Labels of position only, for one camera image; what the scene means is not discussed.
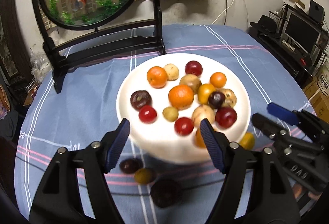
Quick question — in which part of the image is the large tan passion fruit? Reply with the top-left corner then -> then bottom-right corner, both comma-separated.
220,89 -> 237,108

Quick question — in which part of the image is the dark purple plum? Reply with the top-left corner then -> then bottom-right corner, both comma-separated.
208,91 -> 226,109

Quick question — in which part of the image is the orange kumquat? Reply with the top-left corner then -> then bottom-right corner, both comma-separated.
210,72 -> 227,89

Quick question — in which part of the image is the tan round fruit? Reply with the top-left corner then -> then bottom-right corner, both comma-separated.
180,74 -> 202,94
191,105 -> 215,127

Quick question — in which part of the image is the small orange mandarin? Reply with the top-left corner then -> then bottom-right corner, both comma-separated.
197,83 -> 216,105

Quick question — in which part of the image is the red cherry tomato back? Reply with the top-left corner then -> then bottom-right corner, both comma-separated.
174,117 -> 194,136

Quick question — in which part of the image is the red cherry tomato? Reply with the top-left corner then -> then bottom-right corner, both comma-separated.
174,117 -> 194,136
138,105 -> 157,124

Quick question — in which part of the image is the big red plum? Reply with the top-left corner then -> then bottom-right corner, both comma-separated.
185,61 -> 203,77

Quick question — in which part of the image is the pale yellow round fruit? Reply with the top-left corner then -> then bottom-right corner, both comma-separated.
163,63 -> 180,81

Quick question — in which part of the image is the large orange mandarin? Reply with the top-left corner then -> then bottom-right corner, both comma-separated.
147,66 -> 168,89

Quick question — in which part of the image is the person right hand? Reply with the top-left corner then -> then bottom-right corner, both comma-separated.
292,183 -> 321,201

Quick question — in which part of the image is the yellow-green orange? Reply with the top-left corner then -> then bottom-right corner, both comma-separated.
239,132 -> 255,150

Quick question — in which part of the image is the small dark plum back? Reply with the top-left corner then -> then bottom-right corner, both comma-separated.
119,158 -> 143,174

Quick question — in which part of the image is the small yellow fruit back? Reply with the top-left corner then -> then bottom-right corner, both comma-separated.
134,168 -> 156,185

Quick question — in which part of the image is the large dark mangosteen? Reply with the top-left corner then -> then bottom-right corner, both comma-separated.
150,178 -> 183,208

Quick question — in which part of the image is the computer monitor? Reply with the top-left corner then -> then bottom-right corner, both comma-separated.
280,5 -> 328,62

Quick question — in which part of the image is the black hat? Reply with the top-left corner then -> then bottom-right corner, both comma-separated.
250,15 -> 277,34

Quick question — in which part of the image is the small yellow-green longan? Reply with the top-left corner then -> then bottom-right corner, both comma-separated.
162,106 -> 178,122

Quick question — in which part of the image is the white oval plate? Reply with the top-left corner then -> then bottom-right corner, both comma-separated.
115,53 -> 252,165

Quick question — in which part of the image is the framed painting dark wood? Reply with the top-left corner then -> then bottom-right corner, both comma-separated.
1,0 -> 32,80

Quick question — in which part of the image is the round goldfish screen stand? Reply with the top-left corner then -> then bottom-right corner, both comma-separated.
32,0 -> 166,93

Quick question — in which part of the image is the white power cable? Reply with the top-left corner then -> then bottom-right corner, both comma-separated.
211,0 -> 240,25

